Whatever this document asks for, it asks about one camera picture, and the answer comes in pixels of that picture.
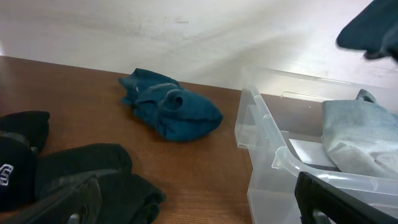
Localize white label in container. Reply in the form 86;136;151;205
289;139;337;168

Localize dark blue jeans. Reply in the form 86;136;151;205
336;0;397;61

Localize teal blue garment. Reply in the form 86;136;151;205
119;68;223;142

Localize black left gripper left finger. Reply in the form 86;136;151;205
2;176;101;224

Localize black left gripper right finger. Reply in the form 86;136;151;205
294;172;397;224

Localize clear plastic storage container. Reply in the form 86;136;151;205
234;64;398;224

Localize black garment with white print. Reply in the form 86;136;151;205
1;111;50;212

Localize light blue jeans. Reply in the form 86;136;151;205
322;89;397;179

